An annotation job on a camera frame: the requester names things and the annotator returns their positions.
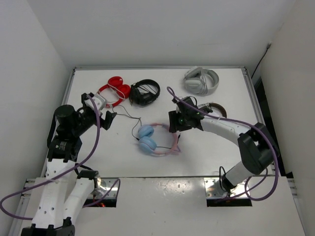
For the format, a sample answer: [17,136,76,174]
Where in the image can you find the black headphones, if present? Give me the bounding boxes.
[129,79,160,106]

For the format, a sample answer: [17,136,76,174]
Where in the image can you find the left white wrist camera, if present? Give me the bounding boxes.
[84,93,107,111]

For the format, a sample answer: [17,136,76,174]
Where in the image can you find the red headphones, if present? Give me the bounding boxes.
[96,76,131,108]

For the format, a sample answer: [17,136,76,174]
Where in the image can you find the metal base plate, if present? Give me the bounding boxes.
[94,178,121,200]
[204,177,247,200]

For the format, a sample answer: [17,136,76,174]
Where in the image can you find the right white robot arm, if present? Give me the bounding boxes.
[168,97,279,193]

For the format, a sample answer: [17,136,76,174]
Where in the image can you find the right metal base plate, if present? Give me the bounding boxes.
[204,177,247,200]

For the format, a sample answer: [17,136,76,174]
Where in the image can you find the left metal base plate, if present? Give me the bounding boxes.
[94,178,121,200]

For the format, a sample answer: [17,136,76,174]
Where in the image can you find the black headphone audio cable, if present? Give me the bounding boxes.
[112,105,182,149]

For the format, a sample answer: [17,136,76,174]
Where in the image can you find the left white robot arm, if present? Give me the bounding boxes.
[21,93,116,236]

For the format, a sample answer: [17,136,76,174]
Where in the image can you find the brown silver headphones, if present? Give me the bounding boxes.
[197,102,227,118]

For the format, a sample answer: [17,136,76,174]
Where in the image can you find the black wall cable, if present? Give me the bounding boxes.
[251,42,272,79]

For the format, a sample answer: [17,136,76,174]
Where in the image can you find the white grey headphones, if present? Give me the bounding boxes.
[184,66,220,96]

